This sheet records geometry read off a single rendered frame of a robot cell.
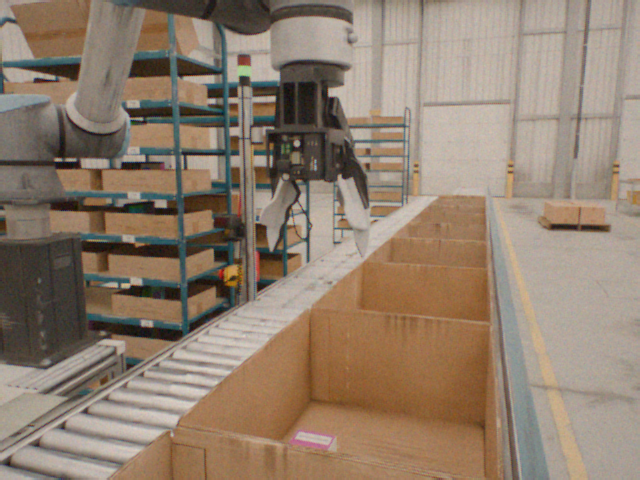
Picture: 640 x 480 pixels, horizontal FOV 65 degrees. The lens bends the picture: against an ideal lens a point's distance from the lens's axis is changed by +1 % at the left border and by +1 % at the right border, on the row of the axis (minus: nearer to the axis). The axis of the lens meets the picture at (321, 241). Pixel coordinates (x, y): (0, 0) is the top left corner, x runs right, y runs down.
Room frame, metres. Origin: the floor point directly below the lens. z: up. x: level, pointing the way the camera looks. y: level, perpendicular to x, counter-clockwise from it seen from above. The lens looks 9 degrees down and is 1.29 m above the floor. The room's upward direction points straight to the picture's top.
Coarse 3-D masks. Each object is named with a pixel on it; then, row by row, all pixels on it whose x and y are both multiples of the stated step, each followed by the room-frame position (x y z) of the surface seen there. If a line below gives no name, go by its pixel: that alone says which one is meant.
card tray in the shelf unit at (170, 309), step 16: (128, 288) 2.49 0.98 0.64; (176, 288) 2.61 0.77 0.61; (192, 288) 2.57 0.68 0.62; (208, 288) 2.54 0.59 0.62; (128, 304) 2.35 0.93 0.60; (144, 304) 2.31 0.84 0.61; (160, 304) 2.28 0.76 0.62; (176, 304) 2.25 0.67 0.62; (192, 304) 2.32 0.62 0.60; (208, 304) 2.46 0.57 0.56; (176, 320) 2.26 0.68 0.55
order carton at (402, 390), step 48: (288, 336) 0.71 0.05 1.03; (336, 336) 0.79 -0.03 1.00; (384, 336) 0.77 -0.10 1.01; (432, 336) 0.74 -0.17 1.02; (480, 336) 0.72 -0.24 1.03; (240, 384) 0.56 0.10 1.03; (288, 384) 0.71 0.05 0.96; (336, 384) 0.79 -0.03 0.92; (384, 384) 0.77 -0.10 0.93; (432, 384) 0.74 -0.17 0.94; (480, 384) 0.72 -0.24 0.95; (240, 432) 0.56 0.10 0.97; (288, 432) 0.69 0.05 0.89; (336, 432) 0.69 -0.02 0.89; (384, 432) 0.70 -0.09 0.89; (432, 432) 0.70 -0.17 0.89; (480, 432) 0.70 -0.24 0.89
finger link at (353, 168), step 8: (352, 152) 0.58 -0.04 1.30; (352, 160) 0.57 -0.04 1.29; (344, 168) 0.58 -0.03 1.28; (352, 168) 0.57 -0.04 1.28; (360, 168) 0.57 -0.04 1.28; (344, 176) 0.58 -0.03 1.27; (352, 176) 0.57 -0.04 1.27; (360, 176) 0.57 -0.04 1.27; (360, 184) 0.57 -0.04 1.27; (368, 184) 0.58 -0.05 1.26; (360, 192) 0.57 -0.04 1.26; (368, 192) 0.58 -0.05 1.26; (368, 200) 0.58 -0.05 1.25
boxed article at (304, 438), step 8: (296, 432) 0.62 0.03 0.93; (304, 432) 0.62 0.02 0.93; (312, 432) 0.62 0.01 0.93; (296, 440) 0.60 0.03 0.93; (304, 440) 0.60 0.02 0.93; (312, 440) 0.60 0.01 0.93; (320, 440) 0.60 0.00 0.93; (328, 440) 0.60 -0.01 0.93; (336, 440) 0.61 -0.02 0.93; (320, 448) 0.59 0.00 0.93; (328, 448) 0.59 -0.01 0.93; (336, 448) 0.61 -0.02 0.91
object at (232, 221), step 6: (216, 216) 1.81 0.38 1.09; (222, 216) 1.80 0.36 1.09; (228, 216) 1.81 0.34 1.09; (234, 216) 1.84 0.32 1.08; (216, 222) 1.80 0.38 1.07; (222, 222) 1.80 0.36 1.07; (228, 222) 1.80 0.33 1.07; (234, 222) 1.83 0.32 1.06; (240, 222) 1.88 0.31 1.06; (222, 228) 1.80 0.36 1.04; (228, 228) 1.80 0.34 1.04; (234, 228) 1.85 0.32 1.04; (228, 234) 1.84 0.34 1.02; (234, 234) 1.86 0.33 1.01; (228, 240) 1.86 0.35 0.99; (234, 240) 1.86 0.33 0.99
